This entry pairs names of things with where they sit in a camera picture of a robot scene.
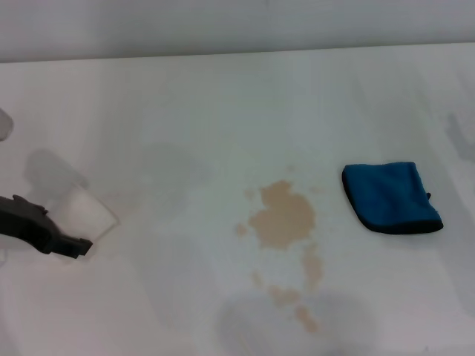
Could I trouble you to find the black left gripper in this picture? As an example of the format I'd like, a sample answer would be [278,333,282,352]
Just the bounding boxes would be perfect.
[0,194,94,260]

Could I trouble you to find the brown water stain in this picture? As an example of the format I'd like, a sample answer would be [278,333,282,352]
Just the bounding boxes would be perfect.
[233,166,324,333]

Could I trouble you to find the white paper cup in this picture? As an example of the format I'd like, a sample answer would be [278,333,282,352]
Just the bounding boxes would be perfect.
[62,183,120,243]

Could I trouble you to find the blue microfibre rag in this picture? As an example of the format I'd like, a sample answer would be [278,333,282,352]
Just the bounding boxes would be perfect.
[341,161,445,235]

